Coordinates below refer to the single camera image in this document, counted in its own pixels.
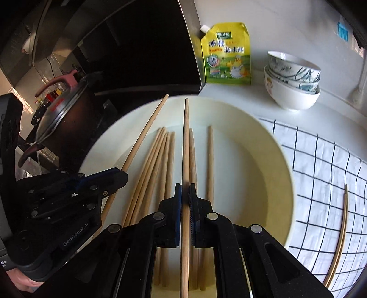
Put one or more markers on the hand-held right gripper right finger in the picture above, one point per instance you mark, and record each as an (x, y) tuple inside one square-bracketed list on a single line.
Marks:
[(192, 206)]

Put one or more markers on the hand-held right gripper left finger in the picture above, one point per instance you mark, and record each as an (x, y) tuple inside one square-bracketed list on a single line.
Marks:
[(178, 206)]

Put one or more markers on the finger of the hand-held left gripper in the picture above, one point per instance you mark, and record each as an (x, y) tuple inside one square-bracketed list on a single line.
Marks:
[(114, 183), (94, 175)]

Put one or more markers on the bunch of wooden chopsticks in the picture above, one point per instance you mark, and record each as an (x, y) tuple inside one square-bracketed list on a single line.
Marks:
[(160, 160)]

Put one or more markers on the wooden chopstick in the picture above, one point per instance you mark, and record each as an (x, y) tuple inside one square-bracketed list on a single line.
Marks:
[(343, 223), (347, 206), (186, 143), (143, 134)]

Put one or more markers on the large white plastic bowl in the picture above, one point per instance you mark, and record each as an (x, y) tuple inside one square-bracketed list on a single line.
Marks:
[(243, 160)]

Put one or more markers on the person's left hand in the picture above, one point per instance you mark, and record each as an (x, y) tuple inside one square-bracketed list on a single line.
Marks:
[(24, 282)]

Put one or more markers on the dark pot with glass lid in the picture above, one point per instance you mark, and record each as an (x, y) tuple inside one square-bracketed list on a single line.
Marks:
[(66, 126)]

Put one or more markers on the condiment bottles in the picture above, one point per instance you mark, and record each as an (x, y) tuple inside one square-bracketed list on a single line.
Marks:
[(46, 99)]

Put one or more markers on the white black checked cloth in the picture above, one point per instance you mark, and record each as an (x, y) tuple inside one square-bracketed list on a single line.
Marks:
[(315, 172)]

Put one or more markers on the plain white ceramic bowl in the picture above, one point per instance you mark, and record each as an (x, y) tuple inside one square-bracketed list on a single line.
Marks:
[(289, 97)]

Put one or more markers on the yellow green seasoning pouch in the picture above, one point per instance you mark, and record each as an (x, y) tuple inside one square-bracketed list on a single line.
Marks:
[(226, 57)]

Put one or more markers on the steel range hood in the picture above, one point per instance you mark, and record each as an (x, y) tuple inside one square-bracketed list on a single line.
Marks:
[(43, 28)]

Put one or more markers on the stainless steel partition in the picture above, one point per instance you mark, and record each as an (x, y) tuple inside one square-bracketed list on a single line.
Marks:
[(192, 43)]

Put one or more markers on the blue floral ceramic bowl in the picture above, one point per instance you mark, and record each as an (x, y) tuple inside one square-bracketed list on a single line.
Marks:
[(286, 68), (311, 86)]

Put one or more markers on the white hanging brush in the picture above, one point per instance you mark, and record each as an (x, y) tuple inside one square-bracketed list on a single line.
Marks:
[(357, 97)]

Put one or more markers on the blue wall clip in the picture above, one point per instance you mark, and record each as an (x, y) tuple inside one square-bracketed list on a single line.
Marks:
[(343, 31)]

